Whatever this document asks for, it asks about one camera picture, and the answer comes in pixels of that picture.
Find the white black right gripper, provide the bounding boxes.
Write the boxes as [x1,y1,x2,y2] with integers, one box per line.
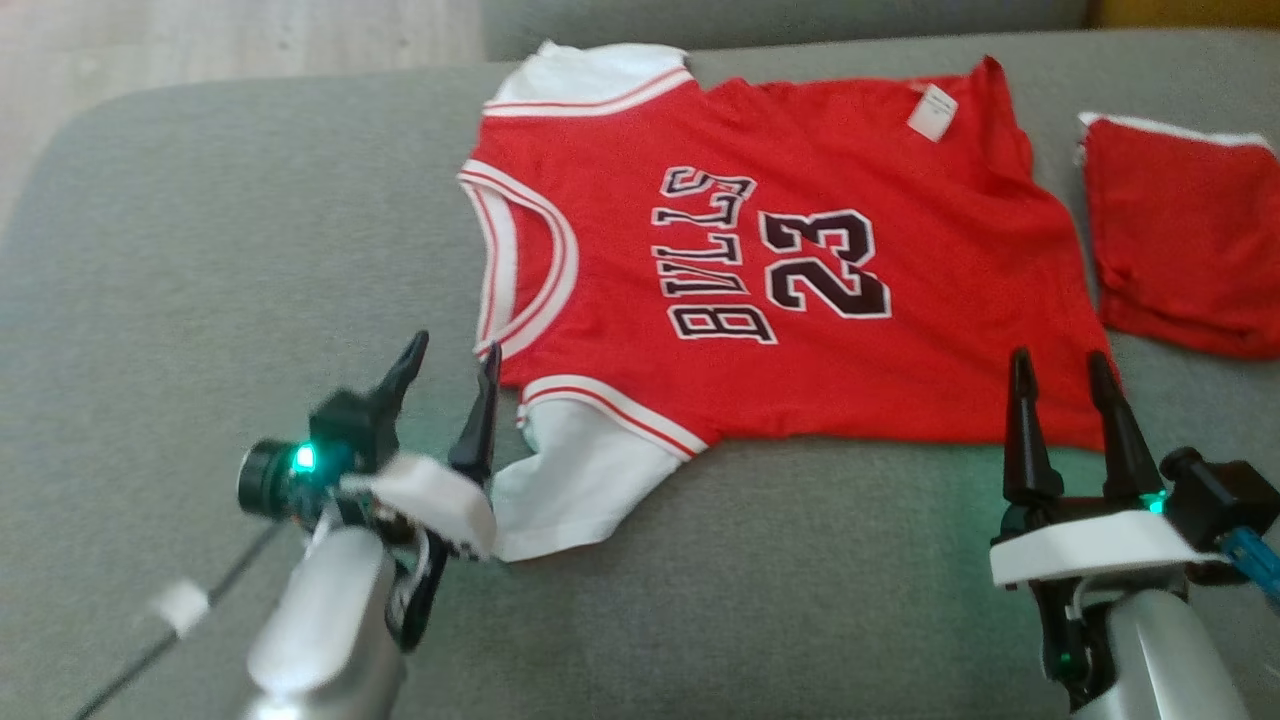
[990,347,1227,593]

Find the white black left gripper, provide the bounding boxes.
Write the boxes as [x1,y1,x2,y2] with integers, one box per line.
[340,330,503,563]

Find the red shorts white waistband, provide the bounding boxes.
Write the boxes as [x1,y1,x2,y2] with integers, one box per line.
[1075,110,1280,361]

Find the red white basketball jersey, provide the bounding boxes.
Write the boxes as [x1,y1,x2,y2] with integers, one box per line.
[457,40,1126,563]

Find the grey fabric ottoman cushion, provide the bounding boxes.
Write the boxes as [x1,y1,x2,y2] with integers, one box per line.
[0,28,1280,720]

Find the right arm cable blue plug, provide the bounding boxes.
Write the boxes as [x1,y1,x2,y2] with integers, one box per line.
[1220,525,1280,607]

